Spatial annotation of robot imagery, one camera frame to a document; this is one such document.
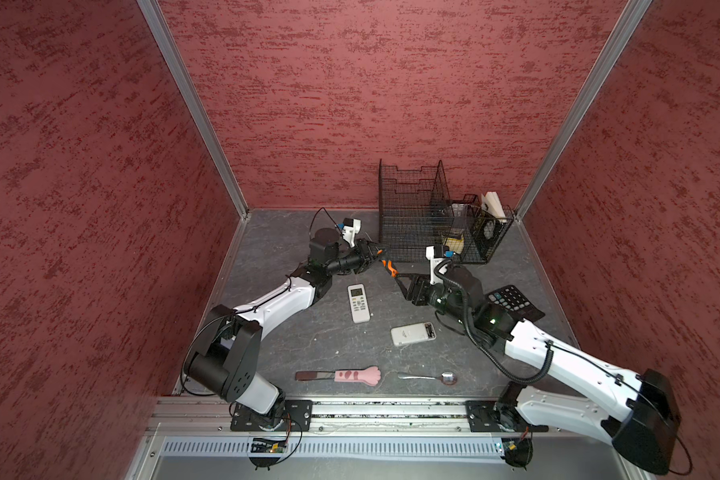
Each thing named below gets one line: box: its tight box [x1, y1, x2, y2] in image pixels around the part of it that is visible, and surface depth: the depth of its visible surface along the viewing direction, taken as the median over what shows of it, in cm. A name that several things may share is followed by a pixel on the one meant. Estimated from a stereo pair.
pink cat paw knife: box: [295, 366, 382, 386], surface depth 80 cm
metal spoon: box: [398, 371, 458, 386], surface depth 81 cm
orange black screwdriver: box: [376, 249, 399, 278], surface depth 77 cm
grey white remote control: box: [391, 322, 437, 345], surface depth 89 cm
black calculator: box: [485, 284, 545, 322], surface depth 96 cm
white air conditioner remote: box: [347, 283, 371, 324], surface depth 95 cm
